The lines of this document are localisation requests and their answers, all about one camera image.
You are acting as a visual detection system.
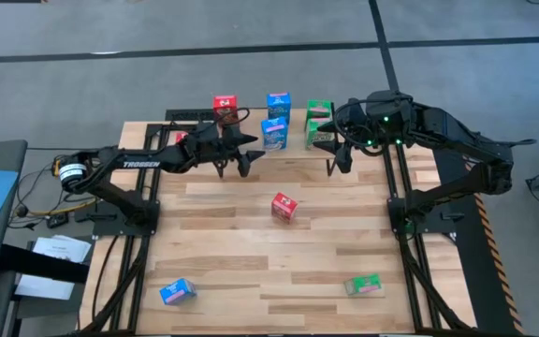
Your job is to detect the yellow power cable with plug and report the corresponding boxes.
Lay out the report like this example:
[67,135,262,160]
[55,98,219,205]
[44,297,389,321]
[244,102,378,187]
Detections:
[29,156,98,218]

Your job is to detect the white paper sheet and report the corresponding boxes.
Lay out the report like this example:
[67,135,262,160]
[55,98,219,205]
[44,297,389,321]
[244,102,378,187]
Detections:
[14,274,75,301]
[31,235,93,264]

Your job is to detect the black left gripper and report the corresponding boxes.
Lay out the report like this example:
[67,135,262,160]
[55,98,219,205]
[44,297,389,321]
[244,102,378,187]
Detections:
[187,122,266,178]

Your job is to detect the black perforated metal bar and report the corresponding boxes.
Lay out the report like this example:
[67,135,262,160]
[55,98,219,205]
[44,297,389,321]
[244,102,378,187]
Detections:
[165,109,215,122]

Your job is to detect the small black control box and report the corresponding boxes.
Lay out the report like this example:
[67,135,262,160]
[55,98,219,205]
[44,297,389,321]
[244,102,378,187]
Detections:
[46,212,70,229]

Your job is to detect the wooden shelf with black legs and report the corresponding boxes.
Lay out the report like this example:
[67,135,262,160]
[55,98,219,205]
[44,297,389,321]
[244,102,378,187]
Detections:
[211,102,342,179]

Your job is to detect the black flat bar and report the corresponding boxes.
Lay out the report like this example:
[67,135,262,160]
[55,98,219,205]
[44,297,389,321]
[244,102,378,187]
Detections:
[0,243,91,285]

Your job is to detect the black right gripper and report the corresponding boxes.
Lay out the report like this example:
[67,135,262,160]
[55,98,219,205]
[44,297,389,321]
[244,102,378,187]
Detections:
[313,97,378,174]

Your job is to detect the blue Rice Krispies cereal box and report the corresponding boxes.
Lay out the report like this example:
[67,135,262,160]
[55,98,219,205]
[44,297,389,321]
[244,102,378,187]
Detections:
[158,277,197,306]
[260,116,290,152]
[266,91,293,124]

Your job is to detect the green Apple Jacks cereal box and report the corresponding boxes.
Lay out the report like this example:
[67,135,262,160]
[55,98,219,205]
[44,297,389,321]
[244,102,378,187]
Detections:
[304,116,335,151]
[305,98,333,121]
[343,273,383,297]

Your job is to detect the black hazard-striped floor mat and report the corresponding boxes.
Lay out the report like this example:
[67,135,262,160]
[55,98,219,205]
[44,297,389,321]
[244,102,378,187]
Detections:
[430,134,524,336]

